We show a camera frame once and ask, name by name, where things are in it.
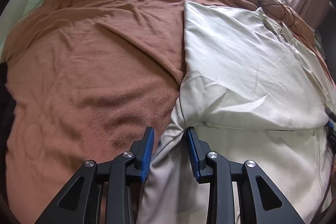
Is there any right pink curtain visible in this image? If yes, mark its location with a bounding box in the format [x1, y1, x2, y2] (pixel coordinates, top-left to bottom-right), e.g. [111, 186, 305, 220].
[290, 0, 330, 28]

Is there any cream white zip jacket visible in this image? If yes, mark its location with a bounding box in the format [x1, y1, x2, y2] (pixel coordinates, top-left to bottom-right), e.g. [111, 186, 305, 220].
[137, 2, 335, 223]

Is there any brown bed blanket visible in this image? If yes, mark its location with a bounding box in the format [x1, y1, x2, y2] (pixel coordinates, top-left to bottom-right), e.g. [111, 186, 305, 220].
[2, 0, 334, 223]

